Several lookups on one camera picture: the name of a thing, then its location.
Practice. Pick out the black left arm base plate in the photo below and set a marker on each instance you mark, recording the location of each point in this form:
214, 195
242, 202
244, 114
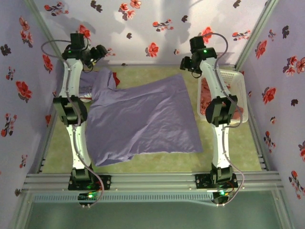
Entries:
106, 182

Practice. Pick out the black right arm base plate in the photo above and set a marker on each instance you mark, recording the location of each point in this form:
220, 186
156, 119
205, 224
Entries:
201, 182

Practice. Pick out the plain purple t-shirt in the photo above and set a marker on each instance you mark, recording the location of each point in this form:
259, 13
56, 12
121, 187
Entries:
143, 119

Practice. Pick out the pink crumpled t-shirt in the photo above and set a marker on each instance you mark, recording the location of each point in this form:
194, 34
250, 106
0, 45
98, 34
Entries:
205, 95

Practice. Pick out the aluminium corner post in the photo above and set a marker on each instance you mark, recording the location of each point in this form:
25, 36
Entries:
46, 35
256, 35

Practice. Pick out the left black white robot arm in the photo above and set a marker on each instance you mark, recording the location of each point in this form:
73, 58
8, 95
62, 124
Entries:
71, 76

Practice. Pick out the white plastic basket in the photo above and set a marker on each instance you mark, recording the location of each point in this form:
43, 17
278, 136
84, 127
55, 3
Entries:
239, 90

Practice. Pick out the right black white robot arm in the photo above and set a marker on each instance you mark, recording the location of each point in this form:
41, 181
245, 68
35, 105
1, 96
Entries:
219, 148

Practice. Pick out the purple t-shirt with white print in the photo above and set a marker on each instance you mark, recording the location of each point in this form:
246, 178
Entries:
87, 82

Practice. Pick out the aluminium side rail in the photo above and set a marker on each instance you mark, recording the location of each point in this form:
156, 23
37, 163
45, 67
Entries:
50, 133
256, 138

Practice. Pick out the control board with green light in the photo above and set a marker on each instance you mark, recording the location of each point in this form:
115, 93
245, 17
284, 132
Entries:
221, 196
89, 196

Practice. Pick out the red folded t-shirt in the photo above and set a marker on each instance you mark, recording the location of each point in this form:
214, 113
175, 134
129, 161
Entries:
116, 80

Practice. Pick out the long aluminium mounting rail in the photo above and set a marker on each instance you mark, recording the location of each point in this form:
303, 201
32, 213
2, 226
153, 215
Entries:
152, 181

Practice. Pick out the thin aluminium wall bar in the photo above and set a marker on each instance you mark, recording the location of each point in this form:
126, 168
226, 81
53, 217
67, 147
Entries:
152, 64

